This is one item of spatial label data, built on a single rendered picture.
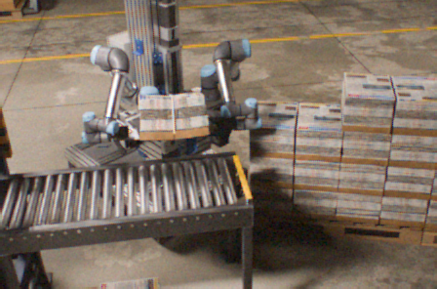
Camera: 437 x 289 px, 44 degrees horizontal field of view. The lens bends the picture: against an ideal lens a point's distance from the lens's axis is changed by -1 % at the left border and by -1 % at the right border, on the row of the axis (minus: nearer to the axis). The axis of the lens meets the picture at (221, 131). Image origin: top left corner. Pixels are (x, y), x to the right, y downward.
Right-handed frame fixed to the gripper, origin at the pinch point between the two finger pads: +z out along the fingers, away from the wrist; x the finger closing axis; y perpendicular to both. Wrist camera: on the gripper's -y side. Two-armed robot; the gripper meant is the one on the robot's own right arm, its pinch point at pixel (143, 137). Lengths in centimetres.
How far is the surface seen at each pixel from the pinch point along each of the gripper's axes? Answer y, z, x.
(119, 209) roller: -30, -14, -48
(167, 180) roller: -21.3, 11.5, -27.9
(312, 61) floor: 31, 195, 309
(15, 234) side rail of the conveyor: -34, -64, -58
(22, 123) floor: -6, -122, 224
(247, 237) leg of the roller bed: -51, 50, -50
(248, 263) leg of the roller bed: -67, 51, -44
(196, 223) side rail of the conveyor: -39, 24, -56
